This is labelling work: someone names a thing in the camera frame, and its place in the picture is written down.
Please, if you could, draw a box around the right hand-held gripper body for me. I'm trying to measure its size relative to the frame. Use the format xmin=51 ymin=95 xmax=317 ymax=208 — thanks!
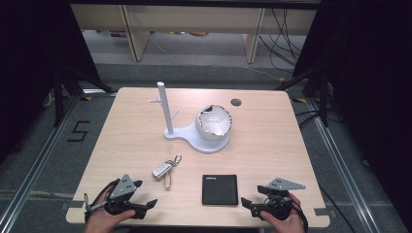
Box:
xmin=251 ymin=177 xmax=307 ymax=221

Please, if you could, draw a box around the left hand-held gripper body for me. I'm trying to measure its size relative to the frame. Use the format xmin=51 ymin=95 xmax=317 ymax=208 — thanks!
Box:
xmin=85 ymin=174 xmax=148 ymax=221

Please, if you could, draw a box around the person's right hand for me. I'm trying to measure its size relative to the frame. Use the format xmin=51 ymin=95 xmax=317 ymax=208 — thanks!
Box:
xmin=259 ymin=191 xmax=306 ymax=233

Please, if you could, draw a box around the person's left hand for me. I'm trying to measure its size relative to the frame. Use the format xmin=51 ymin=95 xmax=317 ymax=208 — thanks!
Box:
xmin=84 ymin=185 xmax=137 ymax=233

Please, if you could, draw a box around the silver car key with keyrings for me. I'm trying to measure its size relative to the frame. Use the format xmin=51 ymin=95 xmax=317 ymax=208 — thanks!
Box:
xmin=151 ymin=153 xmax=183 ymax=191

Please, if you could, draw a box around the black square wallet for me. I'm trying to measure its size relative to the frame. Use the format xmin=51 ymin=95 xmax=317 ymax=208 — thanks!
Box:
xmin=201 ymin=174 xmax=240 ymax=206

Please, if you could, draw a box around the black tape floor mark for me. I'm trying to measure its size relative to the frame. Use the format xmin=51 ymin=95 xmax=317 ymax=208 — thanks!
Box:
xmin=66 ymin=119 xmax=92 ymax=143

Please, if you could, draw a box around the white key stand with pole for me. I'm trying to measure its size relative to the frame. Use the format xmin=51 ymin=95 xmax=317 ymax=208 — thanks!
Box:
xmin=148 ymin=81 xmax=232 ymax=154

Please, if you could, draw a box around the white cracked-edge bowl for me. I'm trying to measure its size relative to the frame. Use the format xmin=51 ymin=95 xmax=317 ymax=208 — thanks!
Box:
xmin=194 ymin=103 xmax=234 ymax=142

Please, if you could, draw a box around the black metal stand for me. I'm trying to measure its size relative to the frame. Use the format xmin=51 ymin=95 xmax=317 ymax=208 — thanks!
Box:
xmin=51 ymin=63 xmax=119 ymax=128
xmin=274 ymin=63 xmax=330 ymax=128

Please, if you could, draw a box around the black curtain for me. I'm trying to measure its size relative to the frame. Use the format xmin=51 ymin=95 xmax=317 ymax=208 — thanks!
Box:
xmin=291 ymin=0 xmax=412 ymax=224
xmin=0 ymin=0 xmax=105 ymax=163

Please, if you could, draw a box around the light wooden shelf unit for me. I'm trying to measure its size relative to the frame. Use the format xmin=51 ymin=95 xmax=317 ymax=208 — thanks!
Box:
xmin=70 ymin=3 xmax=319 ymax=65

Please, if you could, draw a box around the black wrist strap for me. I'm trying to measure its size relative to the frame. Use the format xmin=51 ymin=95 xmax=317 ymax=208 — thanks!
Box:
xmin=291 ymin=197 xmax=309 ymax=233

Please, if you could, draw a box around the black floor cable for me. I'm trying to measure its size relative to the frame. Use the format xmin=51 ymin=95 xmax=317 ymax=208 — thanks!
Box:
xmin=318 ymin=183 xmax=359 ymax=233

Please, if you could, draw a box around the aluminium floor rail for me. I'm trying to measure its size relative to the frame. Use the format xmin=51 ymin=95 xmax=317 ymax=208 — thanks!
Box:
xmin=0 ymin=92 xmax=83 ymax=233
xmin=304 ymin=96 xmax=392 ymax=233

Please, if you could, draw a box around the black cables bundle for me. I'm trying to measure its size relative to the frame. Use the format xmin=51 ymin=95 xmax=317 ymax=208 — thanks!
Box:
xmin=257 ymin=8 xmax=307 ymax=75

